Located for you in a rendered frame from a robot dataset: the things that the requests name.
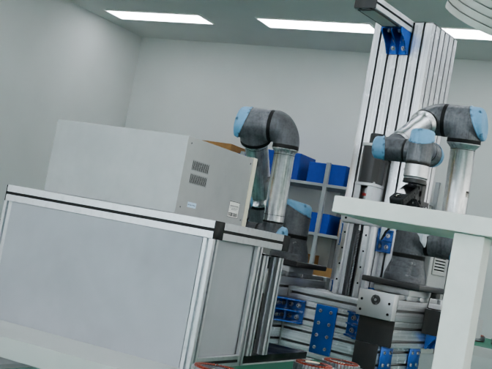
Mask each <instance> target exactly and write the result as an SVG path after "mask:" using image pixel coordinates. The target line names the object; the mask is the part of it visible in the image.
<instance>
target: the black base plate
mask: <svg viewBox="0 0 492 369"><path fill-rule="evenodd" d="M255 342H256V339H254V342H253V350H252V354H251V356H244V357H243V362H242V364H245V363H254V362H272V361H281V360H291V359H306V356H307V352H306V351H301V350H298V349H295V348H289V347H285V346H280V345H277V344H274V343H269V346H268V350H267V355H260V354H255V353H253V351H254V347H255Z"/></svg>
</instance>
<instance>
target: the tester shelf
mask: <svg viewBox="0 0 492 369"><path fill-rule="evenodd" d="M4 200H5V201H13V202H17V203H21V204H28V205H32V206H40V207H44V208H49V209H56V210H60V211H64V212H72V213H76V214H80V215H87V216H92V217H99V218H103V219H107V220H115V221H119V222H123V223H130V224H135V225H139V226H146V227H150V228H158V229H162V230H166V231H174V232H178V233H182V234H189V235H193V236H201V237H205V238H210V239H217V240H221V241H227V242H234V243H239V244H244V245H251V246H256V247H264V248H269V249H273V250H280V251H285V252H288V248H289V243H290V238H291V237H290V236H286V235H282V234H276V233H272V232H268V231H262V230H258V229H254V228H248V227H244V226H240V225H234V224H230V223H224V222H220V221H216V220H207V219H203V218H199V217H191V216H187V215H178V214H174V213H170V212H162V211H157V210H153V209H145V208H140V207H136V206H128V205H124V204H116V203H111V202H107V201H99V200H94V199H90V198H82V197H77V196H73V195H65V194H61V193H53V192H48V191H44V190H36V189H32V188H27V187H19V186H15V185H10V184H8V185H7V190H6V194H5V198H4Z"/></svg>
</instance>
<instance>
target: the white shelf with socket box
mask: <svg viewBox="0 0 492 369"><path fill-rule="evenodd" d="M332 211H333V212H335V213H338V214H341V215H345V216H348V217H352V218H355V219H358V220H362V221H365V222H368V223H372V224H375V225H378V226H382V227H385V228H391V229H396V230H401V231H410V232H414V233H419V234H427V235H432V236H441V237H446V238H451V239H453V242H452V250H451V255H450V263H449V268H448V273H447V280H446V285H445V290H444V298H443V302H442V307H441V315H440V320H439V328H438V333H437V337H436V345H435V350H434V355H433V363H432V368H431V369H470V367H471V362H472V354H473V349H474V341H475V336H476V331H477V323H478V318H479V314H480V306H481V301H482V293H483V288H484V283H485V275H486V270H487V265H488V257H489V252H490V247H491V245H492V218H487V217H478V216H473V215H464V214H458V213H453V212H444V211H439V210H434V209H424V208H419V207H414V206H404V205H400V204H390V203H384V202H380V201H370V200H365V199H360V198H350V197H345V196H340V195H335V198H334V202H333V207H332Z"/></svg>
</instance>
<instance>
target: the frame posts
mask: <svg viewBox="0 0 492 369"><path fill-rule="evenodd" d="M268 260H269V255H267V254H262V257H261V264H260V269H259V273H258V280H257V285H256V292H255V296H254V301H253V309H252V313H251V317H250V325H249V329H248V334H247V341H246V345H245V352H244V356H251V354H252V350H253V342H254V337H255V333H256V325H257V321H258V314H259V309H260V305H261V298H262V293H263V289H264V281H265V277H266V273H267V264H268ZM283 261H284V257H281V256H274V255H271V258H270V262H269V270H268V274H267V279H266V286H265V290H264V298H263V302H262V307H261V315H260V319H259V323H258V331H257V335H256V342H255V347H254V351H253V353H255V354H260V355H267V350H268V346H269V339H270V334H271V330H272V322H273V318H274V313H275V306H276V301H277V294H278V289H279V285H280V277H281V273H282V268H283Z"/></svg>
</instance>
